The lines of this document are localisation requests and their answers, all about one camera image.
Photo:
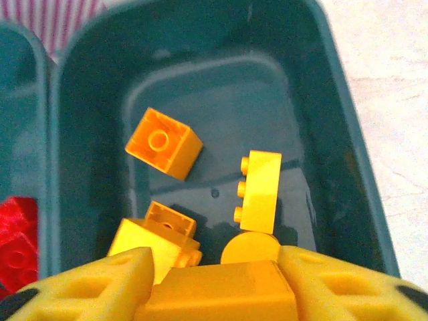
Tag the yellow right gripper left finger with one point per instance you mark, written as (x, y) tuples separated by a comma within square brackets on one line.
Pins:
[(83, 291)]

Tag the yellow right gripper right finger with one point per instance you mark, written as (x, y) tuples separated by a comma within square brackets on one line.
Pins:
[(351, 294)]

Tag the red lego brick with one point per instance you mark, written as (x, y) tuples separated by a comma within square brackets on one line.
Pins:
[(18, 261), (13, 214)]

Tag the rounded yellow printed lego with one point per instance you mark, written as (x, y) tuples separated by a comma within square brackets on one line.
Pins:
[(249, 249)]

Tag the long yellow lego brick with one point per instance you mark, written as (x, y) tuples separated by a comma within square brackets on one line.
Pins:
[(261, 194)]

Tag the teal plastic container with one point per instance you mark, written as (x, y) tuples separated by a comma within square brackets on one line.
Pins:
[(234, 100), (20, 100)]

